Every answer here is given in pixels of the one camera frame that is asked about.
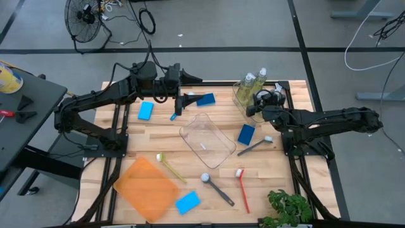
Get black cable bundle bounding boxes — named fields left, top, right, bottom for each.
left=373, top=9, right=405, bottom=47

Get black triangular piece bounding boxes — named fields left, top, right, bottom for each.
left=16, top=94, right=35, bottom=111
left=14, top=110, right=38, bottom=124

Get light blue sponge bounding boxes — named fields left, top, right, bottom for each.
left=137, top=101, right=154, bottom=122
left=175, top=190, right=201, bottom=216

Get black floor fan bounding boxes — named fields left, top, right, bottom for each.
left=63, top=0, right=113, bottom=54

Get thin black floor cable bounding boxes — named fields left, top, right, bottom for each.
left=379, top=50, right=405, bottom=156

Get black aluminium table frame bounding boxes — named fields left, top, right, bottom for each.
left=75, top=80, right=341, bottom=227

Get coiled black cable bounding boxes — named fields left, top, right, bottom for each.
left=138, top=8, right=157, bottom=35

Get long black cable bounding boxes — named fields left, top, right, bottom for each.
left=127, top=0, right=159, bottom=64

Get white cable bundle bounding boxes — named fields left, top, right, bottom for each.
left=100, top=0, right=127, bottom=20

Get slim dark grey dish brush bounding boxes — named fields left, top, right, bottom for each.
left=237, top=135, right=274, bottom=157

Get grey side table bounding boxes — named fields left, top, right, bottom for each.
left=0, top=60, right=84, bottom=203

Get orange plastic bin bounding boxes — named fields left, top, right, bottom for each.
left=113, top=156, right=180, bottom=224

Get clear plastic bin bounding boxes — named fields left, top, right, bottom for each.
left=178, top=111, right=237, bottom=170
left=232, top=79, right=284, bottom=127

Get red dish brush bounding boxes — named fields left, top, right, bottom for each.
left=235, top=168, right=251, bottom=215

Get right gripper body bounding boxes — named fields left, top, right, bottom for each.
left=254, top=89, right=287, bottom=112

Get blue dish brush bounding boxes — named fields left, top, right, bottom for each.
left=169, top=91, right=196, bottom=122

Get yellow-green dish brush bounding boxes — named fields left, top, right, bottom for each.
left=155, top=153, right=188, bottom=184

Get white floor cable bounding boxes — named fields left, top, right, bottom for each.
left=344, top=0, right=405, bottom=72

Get green potted plant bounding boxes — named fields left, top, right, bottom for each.
left=258, top=188, right=314, bottom=228

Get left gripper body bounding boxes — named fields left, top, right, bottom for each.
left=163, top=62, right=183, bottom=96

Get dark blue scrub sponge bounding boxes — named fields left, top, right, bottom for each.
left=238, top=122, right=256, bottom=145
left=196, top=92, right=216, bottom=107

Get grey desk foot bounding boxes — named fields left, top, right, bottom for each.
left=330, top=0, right=395, bottom=20
left=356, top=84, right=405, bottom=102

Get grey round-headed dish brush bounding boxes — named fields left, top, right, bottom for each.
left=201, top=172, right=236, bottom=208

